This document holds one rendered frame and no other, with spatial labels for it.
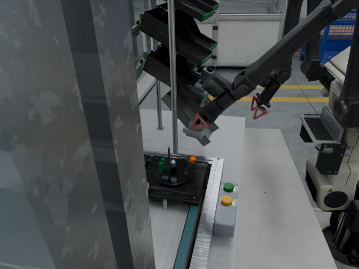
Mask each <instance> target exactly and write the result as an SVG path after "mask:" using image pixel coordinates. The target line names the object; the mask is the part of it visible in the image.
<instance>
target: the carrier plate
mask: <svg viewBox="0 0 359 269"><path fill-rule="evenodd" d="M162 157H163V156H153V157H152V159H151V162H150V163H149V165H148V167H147V169H146V180H147V183H149V189H148V196H149V199H152V200H159V201H163V200H164V199H168V202H173V203H180V204H187V205H194V206H199V203H200V199H201V195H202V190H203V187H204V182H205V178H206V173H207V169H208V162H204V161H195V162H194V163H193V164H192V166H191V168H190V169H191V172H192V178H191V180H190V182H189V183H188V184H187V185H185V186H183V187H180V188H165V187H163V186H161V185H160V184H158V182H157V180H156V177H155V172H156V170H157V168H158V167H159V163H160V162H161V159H162ZM163 158H165V163H168V157H163ZM172 159H174V160H175V161H176V162H181V163H184V164H186V165H188V164H189V161H186V160H185V159H177V158H172V157H171V158H170V161H171V160H172Z"/></svg>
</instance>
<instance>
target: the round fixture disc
mask: <svg viewBox="0 0 359 269"><path fill-rule="evenodd" d="M176 164H177V174H175V175H171V174H170V171H169V165H170V164H169V162H168V163H165V169H164V170H163V174H160V169H159V167H158V168H157V170H156V172H155V177H156V180H157V182H158V184H160V185H161V186H163V187H165V188H180V187H183V186H185V185H187V184H188V183H189V182H190V180H191V178H192V172H191V169H190V170H189V171H190V173H189V176H184V172H185V170H186V169H187V167H188V166H187V165H186V164H184V163H181V162H176ZM162 176H168V181H162ZM172 177H175V178H177V182H176V183H171V178H172Z"/></svg>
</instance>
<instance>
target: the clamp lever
mask: <svg viewBox="0 0 359 269"><path fill-rule="evenodd" d="M185 160H186V161H189V164H188V167H187V169H186V171H185V173H188V172H189V170H190V168H191V166H192V164H193V163H194V162H195V160H196V157H194V156H191V157H190V158H188V157H186V158H185Z"/></svg>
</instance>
